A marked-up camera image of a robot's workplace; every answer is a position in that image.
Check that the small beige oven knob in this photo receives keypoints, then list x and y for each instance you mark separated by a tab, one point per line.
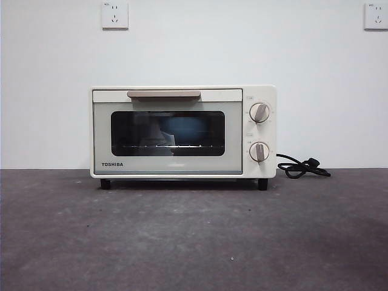
259	152

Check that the white wall socket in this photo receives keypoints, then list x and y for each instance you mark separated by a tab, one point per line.
377	16
115	15

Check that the large beige oven knob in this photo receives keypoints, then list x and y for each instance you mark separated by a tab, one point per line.
259	112

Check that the blue bowl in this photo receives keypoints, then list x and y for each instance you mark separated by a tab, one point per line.
185	128

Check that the cream toaster oven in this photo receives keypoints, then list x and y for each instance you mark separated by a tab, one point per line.
260	169

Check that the oven door with glass window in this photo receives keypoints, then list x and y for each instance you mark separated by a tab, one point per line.
103	133

